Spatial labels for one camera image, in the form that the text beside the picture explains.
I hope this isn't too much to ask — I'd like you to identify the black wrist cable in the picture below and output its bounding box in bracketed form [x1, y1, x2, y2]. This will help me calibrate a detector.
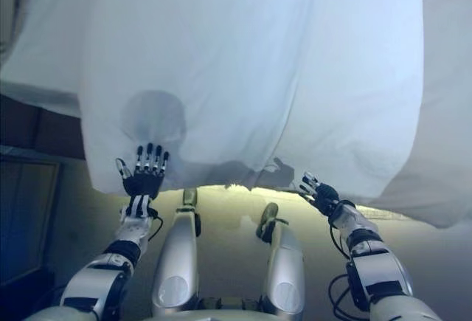
[327, 221, 370, 315]
[146, 206, 164, 243]

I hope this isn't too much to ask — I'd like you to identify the beige bed runner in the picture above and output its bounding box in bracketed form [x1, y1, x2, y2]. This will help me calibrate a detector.
[368, 0, 472, 230]

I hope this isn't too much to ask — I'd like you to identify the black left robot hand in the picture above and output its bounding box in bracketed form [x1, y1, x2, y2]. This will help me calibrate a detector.
[114, 142, 170, 199]

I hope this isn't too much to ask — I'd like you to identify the pale patterned area rug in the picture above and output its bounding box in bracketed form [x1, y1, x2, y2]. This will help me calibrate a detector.
[353, 206, 403, 223]

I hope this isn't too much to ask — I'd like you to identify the white bed sheet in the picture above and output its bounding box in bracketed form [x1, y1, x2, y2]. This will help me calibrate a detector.
[0, 0, 86, 117]

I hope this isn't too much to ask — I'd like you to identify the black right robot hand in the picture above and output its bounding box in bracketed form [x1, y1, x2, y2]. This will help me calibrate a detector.
[298, 171, 340, 215]

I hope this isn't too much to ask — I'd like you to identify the dark wooden nightstand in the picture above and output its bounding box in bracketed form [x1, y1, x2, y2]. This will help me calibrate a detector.
[0, 151, 62, 286]

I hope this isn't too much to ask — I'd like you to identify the silver left robot leg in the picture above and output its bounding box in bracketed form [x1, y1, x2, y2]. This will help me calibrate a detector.
[150, 187, 202, 319]

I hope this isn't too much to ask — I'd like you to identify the silver right robot leg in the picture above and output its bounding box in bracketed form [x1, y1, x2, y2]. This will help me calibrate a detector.
[256, 202, 308, 319]

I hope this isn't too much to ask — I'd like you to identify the silver robot leg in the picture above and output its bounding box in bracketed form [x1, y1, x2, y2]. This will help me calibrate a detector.
[256, 202, 308, 319]
[150, 187, 202, 319]

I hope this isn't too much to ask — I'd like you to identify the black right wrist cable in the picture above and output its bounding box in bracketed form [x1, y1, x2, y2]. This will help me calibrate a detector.
[327, 221, 370, 315]

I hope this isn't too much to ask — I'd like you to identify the brown bed frame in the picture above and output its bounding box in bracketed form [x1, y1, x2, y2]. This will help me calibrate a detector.
[0, 92, 90, 162]

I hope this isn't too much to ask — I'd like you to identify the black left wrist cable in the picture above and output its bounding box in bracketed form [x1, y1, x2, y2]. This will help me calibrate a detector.
[146, 206, 164, 243]

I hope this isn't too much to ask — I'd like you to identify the white duvet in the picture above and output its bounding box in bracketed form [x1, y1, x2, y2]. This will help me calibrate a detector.
[79, 0, 425, 195]

